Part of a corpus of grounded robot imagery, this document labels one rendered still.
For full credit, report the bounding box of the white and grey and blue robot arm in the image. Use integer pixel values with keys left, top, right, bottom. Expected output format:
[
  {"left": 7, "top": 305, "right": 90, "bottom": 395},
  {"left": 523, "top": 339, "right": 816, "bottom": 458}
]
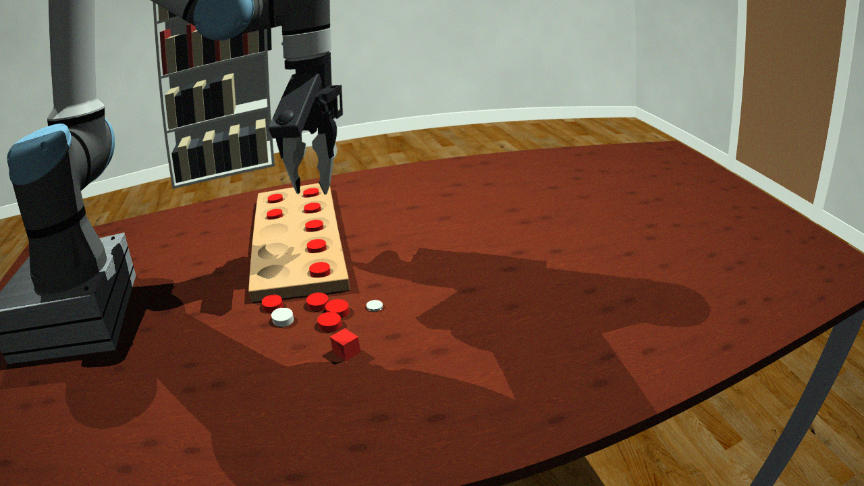
[{"left": 7, "top": 0, "right": 331, "bottom": 294}]

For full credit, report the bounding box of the red cube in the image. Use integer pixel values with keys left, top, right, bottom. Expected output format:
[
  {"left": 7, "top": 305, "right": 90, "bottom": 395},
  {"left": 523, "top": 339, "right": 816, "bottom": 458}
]
[{"left": 330, "top": 329, "right": 360, "bottom": 361}]

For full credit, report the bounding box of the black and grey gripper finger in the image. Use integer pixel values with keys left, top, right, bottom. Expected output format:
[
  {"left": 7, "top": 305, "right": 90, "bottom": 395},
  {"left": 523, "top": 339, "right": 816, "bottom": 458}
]
[
  {"left": 276, "top": 135, "right": 306, "bottom": 194},
  {"left": 312, "top": 111, "right": 337, "bottom": 195}
]

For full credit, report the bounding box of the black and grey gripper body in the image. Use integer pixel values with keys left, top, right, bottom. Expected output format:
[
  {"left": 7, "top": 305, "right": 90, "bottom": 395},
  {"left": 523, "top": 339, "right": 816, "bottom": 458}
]
[{"left": 284, "top": 52, "right": 343, "bottom": 134}]

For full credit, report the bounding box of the tan tray with round pockets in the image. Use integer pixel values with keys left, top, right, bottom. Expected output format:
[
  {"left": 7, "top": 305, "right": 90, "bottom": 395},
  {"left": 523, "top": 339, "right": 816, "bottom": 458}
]
[{"left": 249, "top": 184, "right": 350, "bottom": 302}]

